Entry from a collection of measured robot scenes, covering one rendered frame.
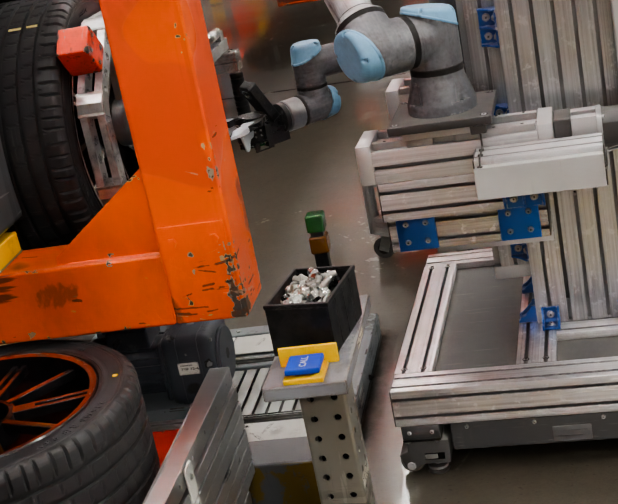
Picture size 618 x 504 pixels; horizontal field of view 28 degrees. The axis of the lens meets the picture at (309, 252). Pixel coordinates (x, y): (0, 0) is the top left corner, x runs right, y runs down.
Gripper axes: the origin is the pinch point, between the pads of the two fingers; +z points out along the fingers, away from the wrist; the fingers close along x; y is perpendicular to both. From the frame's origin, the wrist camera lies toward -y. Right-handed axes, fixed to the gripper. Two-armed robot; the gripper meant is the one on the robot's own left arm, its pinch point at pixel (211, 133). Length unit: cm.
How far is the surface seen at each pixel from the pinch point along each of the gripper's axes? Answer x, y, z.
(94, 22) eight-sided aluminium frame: 20.1, -28.5, 12.6
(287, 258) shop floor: 113, 83, -82
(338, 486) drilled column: -48, 69, 15
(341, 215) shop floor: 132, 83, -121
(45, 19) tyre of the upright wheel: 25.1, -31.4, 22.0
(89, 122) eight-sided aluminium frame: 11.0, -8.8, 24.0
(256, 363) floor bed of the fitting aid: 36, 77, -18
